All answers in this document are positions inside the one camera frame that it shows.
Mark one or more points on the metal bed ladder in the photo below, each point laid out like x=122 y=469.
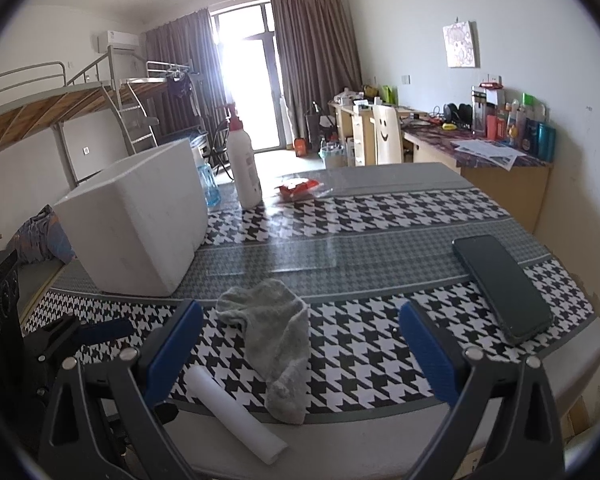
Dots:
x=135 y=120

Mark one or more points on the white bottle red cap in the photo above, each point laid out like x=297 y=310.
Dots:
x=245 y=160

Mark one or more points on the small orange container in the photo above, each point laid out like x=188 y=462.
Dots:
x=300 y=147

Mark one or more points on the wooden desk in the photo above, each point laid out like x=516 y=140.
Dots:
x=500 y=185

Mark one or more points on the dark hanging clothes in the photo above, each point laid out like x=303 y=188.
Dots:
x=179 y=85

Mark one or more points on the blue patterned quilt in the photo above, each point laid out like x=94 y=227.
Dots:
x=45 y=237

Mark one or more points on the cluster of toiletry bottles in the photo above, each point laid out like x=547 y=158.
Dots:
x=520 y=125

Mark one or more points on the wall poster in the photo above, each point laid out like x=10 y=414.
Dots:
x=461 y=44

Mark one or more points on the black smartphone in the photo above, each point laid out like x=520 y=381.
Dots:
x=500 y=285

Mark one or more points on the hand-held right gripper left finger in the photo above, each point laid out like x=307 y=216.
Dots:
x=175 y=350

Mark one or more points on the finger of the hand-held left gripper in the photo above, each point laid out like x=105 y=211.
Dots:
x=105 y=331

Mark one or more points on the black headphones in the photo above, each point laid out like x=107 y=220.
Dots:
x=457 y=112

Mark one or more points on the green bag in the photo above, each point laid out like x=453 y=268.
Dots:
x=388 y=94

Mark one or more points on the white air conditioner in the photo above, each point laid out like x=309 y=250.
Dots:
x=117 y=41

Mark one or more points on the white rolled foam tube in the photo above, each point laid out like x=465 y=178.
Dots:
x=230 y=410

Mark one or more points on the wide brown curtain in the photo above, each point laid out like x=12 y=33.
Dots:
x=315 y=60

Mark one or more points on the white foam box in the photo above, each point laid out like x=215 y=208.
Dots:
x=130 y=220

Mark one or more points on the clear bottle blue liquid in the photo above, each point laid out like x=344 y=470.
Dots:
x=210 y=185

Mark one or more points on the red snack packet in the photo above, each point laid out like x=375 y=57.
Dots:
x=297 y=189

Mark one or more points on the grey sock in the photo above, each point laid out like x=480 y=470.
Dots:
x=275 y=340

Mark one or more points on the narrow brown curtain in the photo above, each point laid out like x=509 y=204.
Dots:
x=180 y=50

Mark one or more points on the small yellow tool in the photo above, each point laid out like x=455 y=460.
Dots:
x=450 y=126

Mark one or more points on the metal bunk bed with ladder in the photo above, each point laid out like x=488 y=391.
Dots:
x=45 y=110

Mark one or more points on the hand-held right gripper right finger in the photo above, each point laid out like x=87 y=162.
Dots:
x=425 y=350

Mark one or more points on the white papers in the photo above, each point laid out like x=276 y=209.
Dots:
x=485 y=152

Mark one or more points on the glass balcony door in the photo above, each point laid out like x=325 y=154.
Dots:
x=250 y=85

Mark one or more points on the clear plastic sheet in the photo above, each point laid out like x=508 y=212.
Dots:
x=305 y=260

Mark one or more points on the white bucket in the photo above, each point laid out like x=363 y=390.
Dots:
x=334 y=156

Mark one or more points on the black folding chair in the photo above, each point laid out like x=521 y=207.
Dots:
x=219 y=147

